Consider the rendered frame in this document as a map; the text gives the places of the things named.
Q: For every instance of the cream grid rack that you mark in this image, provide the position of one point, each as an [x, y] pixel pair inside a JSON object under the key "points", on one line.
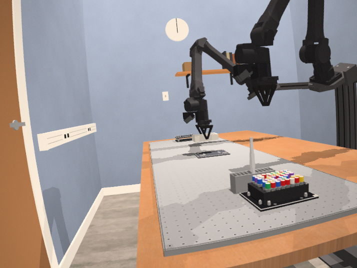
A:
{"points": [[200, 137]]}

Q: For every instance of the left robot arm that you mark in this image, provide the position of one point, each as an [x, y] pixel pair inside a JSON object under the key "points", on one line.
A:
{"points": [[250, 57]]}

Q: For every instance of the black vial rack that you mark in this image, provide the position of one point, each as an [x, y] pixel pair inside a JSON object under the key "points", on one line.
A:
{"points": [[277, 195]]}

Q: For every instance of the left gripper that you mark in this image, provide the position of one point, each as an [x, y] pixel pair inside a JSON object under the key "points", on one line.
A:
{"points": [[265, 83]]}

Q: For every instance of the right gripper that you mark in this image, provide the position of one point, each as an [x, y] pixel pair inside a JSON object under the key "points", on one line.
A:
{"points": [[204, 124]]}

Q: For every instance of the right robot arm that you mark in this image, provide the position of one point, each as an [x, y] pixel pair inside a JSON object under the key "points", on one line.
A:
{"points": [[196, 101]]}

